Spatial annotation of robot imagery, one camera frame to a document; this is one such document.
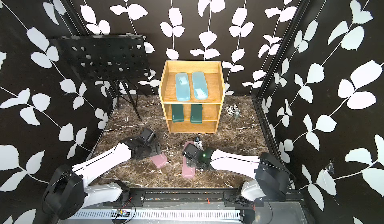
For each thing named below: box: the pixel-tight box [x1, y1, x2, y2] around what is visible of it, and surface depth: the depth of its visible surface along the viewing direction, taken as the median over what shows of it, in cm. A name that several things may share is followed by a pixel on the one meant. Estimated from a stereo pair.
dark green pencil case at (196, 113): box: [190, 104, 203, 124], surface depth 87 cm
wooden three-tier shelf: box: [158, 60, 226, 134], surface depth 88 cm
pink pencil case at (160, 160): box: [150, 151, 168, 168], surface depth 88 cm
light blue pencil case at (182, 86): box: [175, 72, 191, 102], surface depth 82 cm
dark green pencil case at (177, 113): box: [171, 104, 185, 123], surface depth 87 cm
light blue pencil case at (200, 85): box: [192, 71, 209, 100], surface depth 82 cm
